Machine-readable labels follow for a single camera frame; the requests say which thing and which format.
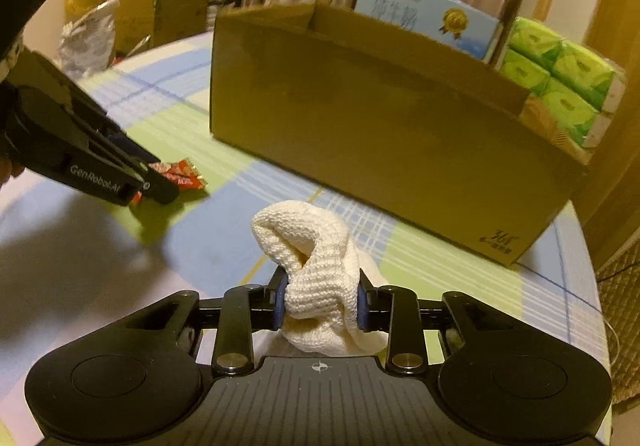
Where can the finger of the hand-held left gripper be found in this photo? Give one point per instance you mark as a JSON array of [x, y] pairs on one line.
[[160, 188], [132, 148]]

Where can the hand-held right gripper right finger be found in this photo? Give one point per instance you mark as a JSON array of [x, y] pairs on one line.
[[362, 301]]

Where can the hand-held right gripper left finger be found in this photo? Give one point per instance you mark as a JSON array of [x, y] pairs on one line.
[[280, 303]]

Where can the red snack packet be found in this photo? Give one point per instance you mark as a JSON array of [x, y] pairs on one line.
[[185, 175]]

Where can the white knitted sock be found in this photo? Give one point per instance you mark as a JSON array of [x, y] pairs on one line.
[[320, 266]]

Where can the silver foil bag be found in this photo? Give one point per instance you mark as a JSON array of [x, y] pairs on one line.
[[87, 38]]

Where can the white-topped cardboard box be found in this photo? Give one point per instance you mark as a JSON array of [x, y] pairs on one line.
[[132, 10]]

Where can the brown wicker basket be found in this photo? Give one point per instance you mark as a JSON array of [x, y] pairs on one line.
[[622, 326]]

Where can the green tissue multipack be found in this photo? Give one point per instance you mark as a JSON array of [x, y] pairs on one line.
[[565, 95]]

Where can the blue milk carton box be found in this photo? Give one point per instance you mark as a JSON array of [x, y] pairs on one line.
[[415, 10]]

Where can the wooden door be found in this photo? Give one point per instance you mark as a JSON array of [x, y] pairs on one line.
[[617, 125]]

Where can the wooden stick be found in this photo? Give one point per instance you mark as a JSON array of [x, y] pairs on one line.
[[542, 8]]

